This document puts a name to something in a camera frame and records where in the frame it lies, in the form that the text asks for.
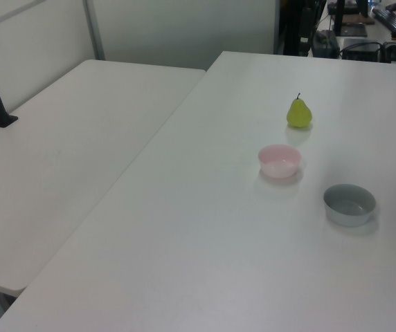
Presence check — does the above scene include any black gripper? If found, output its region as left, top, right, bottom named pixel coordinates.
left=299, top=5, right=312, bottom=56

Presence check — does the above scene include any green pear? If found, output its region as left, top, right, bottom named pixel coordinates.
left=286, top=92, right=314, bottom=129

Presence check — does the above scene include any pink plastic bowl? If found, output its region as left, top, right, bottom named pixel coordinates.
left=258, top=144, right=303, bottom=179

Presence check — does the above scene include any grey plastic bowl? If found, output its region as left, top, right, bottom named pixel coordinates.
left=323, top=183, right=377, bottom=228

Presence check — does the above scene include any black monitor stand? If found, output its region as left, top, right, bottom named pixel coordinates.
left=334, top=0, right=347, bottom=37

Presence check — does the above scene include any black flat pad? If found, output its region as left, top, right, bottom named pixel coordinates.
left=339, top=22, right=368, bottom=38

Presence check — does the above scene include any black equipment box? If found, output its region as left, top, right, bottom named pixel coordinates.
left=342, top=37, right=383, bottom=62

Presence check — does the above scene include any brown board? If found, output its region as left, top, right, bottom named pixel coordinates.
left=343, top=13, right=375, bottom=26

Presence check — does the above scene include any black keyboard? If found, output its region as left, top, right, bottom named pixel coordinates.
left=372, top=8, right=396, bottom=35

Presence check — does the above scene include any white folding table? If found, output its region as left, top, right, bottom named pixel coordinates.
left=0, top=59, right=207, bottom=292

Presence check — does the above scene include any grey partition post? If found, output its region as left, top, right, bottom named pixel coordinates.
left=82, top=0, right=106, bottom=62

